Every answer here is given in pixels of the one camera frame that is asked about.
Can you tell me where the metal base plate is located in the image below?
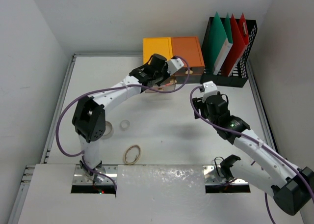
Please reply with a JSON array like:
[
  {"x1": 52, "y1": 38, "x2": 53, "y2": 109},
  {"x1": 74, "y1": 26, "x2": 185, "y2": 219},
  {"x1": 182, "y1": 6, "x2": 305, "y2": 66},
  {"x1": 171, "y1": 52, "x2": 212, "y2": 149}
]
[
  {"x1": 72, "y1": 165, "x2": 118, "y2": 185},
  {"x1": 203, "y1": 165, "x2": 249, "y2": 186}
]

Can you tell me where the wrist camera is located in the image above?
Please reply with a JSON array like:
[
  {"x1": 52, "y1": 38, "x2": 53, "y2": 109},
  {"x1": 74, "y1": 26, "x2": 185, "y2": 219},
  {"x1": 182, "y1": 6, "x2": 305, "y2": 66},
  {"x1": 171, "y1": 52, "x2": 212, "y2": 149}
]
[
  {"x1": 200, "y1": 81, "x2": 218, "y2": 102},
  {"x1": 166, "y1": 58, "x2": 184, "y2": 76}
]

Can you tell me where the beige masking tape roll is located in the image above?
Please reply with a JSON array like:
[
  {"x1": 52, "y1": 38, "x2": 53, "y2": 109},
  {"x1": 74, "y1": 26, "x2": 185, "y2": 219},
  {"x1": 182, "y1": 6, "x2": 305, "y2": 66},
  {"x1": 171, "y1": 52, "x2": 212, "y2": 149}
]
[{"x1": 123, "y1": 144, "x2": 142, "y2": 165}]

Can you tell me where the red clip file folder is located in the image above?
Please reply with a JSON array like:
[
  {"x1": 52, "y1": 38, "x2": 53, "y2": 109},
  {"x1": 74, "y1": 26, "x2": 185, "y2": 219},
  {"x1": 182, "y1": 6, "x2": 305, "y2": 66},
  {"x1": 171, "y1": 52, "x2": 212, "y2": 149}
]
[{"x1": 221, "y1": 13, "x2": 249, "y2": 77}]

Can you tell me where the purple cable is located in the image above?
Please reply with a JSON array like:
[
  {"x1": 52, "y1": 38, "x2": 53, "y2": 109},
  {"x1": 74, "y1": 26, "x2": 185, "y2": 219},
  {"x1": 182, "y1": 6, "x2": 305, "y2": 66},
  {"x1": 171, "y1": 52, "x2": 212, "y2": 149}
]
[
  {"x1": 190, "y1": 85, "x2": 314, "y2": 224},
  {"x1": 55, "y1": 56, "x2": 190, "y2": 193}
]

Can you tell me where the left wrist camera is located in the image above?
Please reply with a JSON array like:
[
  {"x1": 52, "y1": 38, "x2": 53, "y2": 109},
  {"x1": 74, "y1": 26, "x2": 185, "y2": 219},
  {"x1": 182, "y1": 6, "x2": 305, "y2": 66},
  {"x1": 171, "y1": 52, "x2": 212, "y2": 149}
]
[{"x1": 166, "y1": 58, "x2": 184, "y2": 76}]

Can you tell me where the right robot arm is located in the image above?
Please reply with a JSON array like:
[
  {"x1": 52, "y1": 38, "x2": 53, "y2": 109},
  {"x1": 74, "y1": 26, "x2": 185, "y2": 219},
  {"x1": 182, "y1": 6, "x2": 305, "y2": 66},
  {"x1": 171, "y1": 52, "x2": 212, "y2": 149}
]
[{"x1": 190, "y1": 93, "x2": 314, "y2": 216}]

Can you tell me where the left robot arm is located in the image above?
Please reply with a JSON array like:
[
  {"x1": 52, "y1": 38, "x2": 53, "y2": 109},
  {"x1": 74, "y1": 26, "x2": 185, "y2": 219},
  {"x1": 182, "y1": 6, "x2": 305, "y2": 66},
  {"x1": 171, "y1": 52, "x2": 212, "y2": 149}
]
[{"x1": 72, "y1": 54, "x2": 184, "y2": 174}]

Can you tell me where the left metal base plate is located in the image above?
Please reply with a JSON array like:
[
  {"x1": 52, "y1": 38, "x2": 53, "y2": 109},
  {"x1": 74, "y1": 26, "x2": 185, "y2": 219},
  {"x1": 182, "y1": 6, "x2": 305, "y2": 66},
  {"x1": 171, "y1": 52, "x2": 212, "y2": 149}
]
[{"x1": 72, "y1": 165, "x2": 118, "y2": 185}]

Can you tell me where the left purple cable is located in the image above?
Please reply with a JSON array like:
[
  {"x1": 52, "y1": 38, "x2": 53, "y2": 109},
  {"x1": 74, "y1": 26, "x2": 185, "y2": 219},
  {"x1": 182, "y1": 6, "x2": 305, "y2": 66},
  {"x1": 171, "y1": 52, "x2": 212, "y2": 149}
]
[{"x1": 55, "y1": 56, "x2": 190, "y2": 193}]

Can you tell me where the white front cover board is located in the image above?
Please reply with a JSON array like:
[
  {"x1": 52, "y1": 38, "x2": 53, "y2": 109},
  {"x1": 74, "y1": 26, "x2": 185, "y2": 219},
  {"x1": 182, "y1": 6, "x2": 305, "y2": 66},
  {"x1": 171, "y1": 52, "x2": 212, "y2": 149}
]
[{"x1": 17, "y1": 164, "x2": 305, "y2": 224}]

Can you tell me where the black mesh file organizer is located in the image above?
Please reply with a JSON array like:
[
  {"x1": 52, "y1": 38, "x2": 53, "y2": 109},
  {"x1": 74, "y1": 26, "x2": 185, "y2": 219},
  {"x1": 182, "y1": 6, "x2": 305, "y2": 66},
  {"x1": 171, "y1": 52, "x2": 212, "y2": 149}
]
[{"x1": 200, "y1": 17, "x2": 258, "y2": 88}]

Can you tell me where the yellow drawer box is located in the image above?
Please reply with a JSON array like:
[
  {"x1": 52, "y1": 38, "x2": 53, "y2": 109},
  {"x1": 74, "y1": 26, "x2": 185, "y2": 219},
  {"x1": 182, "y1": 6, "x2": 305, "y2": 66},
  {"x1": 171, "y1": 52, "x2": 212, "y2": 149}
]
[{"x1": 143, "y1": 37, "x2": 173, "y2": 63}]

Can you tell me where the small clear tape roll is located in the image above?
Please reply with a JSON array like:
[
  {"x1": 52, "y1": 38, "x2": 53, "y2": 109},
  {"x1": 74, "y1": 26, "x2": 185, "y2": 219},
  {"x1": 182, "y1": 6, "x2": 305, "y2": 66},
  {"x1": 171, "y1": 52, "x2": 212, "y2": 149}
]
[{"x1": 120, "y1": 120, "x2": 131, "y2": 131}]

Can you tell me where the transparent yellow drawer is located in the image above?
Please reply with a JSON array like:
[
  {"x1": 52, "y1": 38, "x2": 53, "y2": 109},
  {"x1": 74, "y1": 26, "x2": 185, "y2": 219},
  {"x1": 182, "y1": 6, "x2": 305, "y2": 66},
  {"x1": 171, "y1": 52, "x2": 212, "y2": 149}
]
[{"x1": 152, "y1": 77, "x2": 177, "y2": 92}]

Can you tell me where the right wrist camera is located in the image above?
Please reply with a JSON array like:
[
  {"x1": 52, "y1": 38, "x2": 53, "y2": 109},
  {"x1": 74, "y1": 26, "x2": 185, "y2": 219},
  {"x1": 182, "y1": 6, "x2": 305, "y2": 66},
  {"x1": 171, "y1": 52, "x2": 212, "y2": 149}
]
[{"x1": 200, "y1": 81, "x2": 218, "y2": 102}]

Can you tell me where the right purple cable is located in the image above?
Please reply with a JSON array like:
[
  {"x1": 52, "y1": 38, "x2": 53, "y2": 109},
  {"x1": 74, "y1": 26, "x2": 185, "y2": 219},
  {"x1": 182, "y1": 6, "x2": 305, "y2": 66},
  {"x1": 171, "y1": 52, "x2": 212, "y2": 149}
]
[{"x1": 190, "y1": 85, "x2": 314, "y2": 224}]

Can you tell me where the dark bottom drawer box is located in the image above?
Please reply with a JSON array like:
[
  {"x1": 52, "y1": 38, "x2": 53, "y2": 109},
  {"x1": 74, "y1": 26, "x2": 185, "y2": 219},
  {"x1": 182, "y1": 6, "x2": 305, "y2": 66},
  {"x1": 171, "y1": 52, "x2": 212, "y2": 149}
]
[{"x1": 170, "y1": 74, "x2": 202, "y2": 84}]

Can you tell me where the green clip file folder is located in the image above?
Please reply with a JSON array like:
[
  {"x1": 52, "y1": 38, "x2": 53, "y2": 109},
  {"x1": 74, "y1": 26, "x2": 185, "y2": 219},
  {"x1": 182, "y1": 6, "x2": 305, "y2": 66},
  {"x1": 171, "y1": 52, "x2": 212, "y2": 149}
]
[{"x1": 202, "y1": 12, "x2": 233, "y2": 75}]

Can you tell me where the large clear tape roll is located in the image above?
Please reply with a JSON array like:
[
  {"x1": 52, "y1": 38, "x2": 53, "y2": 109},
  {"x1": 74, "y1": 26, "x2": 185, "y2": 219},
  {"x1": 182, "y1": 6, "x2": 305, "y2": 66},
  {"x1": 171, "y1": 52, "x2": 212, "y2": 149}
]
[{"x1": 103, "y1": 121, "x2": 114, "y2": 139}]

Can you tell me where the orange drawer box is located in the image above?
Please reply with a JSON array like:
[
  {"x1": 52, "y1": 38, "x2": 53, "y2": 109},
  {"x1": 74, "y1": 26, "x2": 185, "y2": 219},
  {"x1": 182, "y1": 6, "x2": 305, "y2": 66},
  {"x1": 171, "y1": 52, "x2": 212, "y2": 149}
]
[{"x1": 171, "y1": 36, "x2": 205, "y2": 75}]

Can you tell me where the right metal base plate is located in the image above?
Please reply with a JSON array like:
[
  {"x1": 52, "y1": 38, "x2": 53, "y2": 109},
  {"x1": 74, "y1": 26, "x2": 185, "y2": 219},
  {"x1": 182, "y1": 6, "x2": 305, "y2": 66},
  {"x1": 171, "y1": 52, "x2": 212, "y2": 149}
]
[{"x1": 203, "y1": 165, "x2": 249, "y2": 186}]

